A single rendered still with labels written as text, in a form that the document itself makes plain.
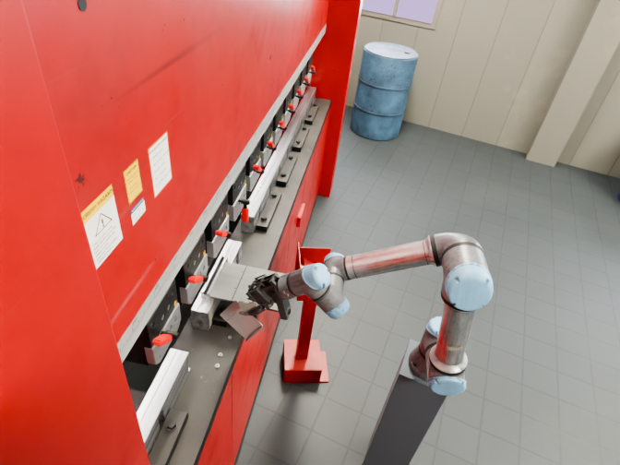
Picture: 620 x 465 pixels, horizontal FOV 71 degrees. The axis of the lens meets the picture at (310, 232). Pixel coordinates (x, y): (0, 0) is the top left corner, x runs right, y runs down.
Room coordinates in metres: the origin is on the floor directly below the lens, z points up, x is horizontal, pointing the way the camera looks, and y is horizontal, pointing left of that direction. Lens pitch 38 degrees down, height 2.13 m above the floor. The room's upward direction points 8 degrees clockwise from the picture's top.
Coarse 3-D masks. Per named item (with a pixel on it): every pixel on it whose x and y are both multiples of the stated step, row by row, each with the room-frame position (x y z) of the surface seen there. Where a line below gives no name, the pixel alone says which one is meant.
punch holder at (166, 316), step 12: (168, 288) 0.71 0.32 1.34; (168, 300) 0.70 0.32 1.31; (156, 312) 0.64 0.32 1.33; (168, 312) 0.69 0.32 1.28; (156, 324) 0.63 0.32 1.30; (168, 324) 0.67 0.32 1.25; (144, 336) 0.59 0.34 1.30; (156, 336) 0.62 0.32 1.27; (132, 348) 0.60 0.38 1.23; (144, 348) 0.60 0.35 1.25; (156, 348) 0.61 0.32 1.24; (132, 360) 0.60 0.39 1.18; (144, 360) 0.60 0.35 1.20; (156, 360) 0.60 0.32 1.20
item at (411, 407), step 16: (400, 368) 0.98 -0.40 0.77; (400, 384) 0.95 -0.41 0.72; (416, 384) 0.93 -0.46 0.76; (400, 400) 0.94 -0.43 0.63; (416, 400) 0.92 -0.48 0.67; (432, 400) 0.91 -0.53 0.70; (384, 416) 0.95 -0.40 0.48; (400, 416) 0.93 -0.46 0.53; (416, 416) 0.92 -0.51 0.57; (432, 416) 0.90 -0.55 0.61; (384, 432) 0.94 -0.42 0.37; (400, 432) 0.93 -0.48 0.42; (416, 432) 0.91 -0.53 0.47; (368, 448) 0.97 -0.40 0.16; (384, 448) 0.94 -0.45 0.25; (400, 448) 0.92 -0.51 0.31; (416, 448) 0.90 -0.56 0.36; (368, 464) 0.95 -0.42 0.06; (384, 464) 0.93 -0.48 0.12; (400, 464) 0.91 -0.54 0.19
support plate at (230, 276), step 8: (224, 264) 1.17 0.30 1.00; (232, 264) 1.17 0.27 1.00; (224, 272) 1.12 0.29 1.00; (232, 272) 1.13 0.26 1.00; (240, 272) 1.13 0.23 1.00; (248, 272) 1.14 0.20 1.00; (256, 272) 1.15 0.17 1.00; (264, 272) 1.15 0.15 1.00; (272, 272) 1.16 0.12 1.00; (216, 280) 1.08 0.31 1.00; (224, 280) 1.08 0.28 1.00; (232, 280) 1.09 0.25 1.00; (248, 280) 1.10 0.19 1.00; (216, 288) 1.04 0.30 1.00; (224, 288) 1.05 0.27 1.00; (232, 288) 1.05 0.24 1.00; (240, 288) 1.06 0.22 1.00; (248, 288) 1.06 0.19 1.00; (216, 296) 1.00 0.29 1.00; (224, 296) 1.01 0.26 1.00; (240, 296) 1.02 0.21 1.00
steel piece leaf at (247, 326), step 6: (234, 318) 0.96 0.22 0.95; (240, 318) 0.96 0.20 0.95; (246, 318) 0.96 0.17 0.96; (252, 318) 0.96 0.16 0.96; (234, 324) 0.96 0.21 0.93; (240, 324) 0.96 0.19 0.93; (246, 324) 0.96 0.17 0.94; (252, 324) 0.96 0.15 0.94; (258, 324) 0.96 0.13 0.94; (240, 330) 0.95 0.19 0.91; (246, 330) 0.95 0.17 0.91; (252, 330) 0.95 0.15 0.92; (258, 330) 0.93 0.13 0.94; (246, 336) 0.94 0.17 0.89; (252, 336) 0.93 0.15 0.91
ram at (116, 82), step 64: (64, 0) 0.56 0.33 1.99; (128, 0) 0.71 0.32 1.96; (192, 0) 0.95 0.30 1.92; (256, 0) 1.43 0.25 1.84; (320, 0) 2.82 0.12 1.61; (64, 64) 0.53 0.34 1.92; (128, 64) 0.68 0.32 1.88; (192, 64) 0.93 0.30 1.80; (256, 64) 1.45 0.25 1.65; (64, 128) 0.50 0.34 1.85; (128, 128) 0.65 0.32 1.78; (192, 128) 0.91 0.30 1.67; (256, 128) 1.48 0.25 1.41; (192, 192) 0.88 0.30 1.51; (128, 256) 0.58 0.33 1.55; (128, 320) 0.54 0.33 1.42
